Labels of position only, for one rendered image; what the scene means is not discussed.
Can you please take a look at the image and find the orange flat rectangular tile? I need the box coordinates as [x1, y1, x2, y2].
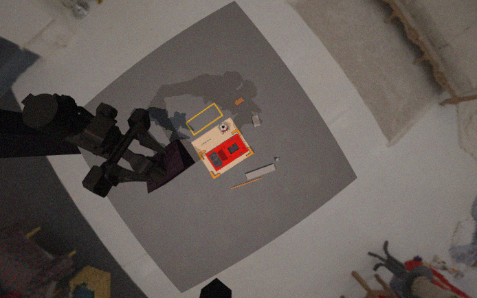
[234, 98, 244, 106]

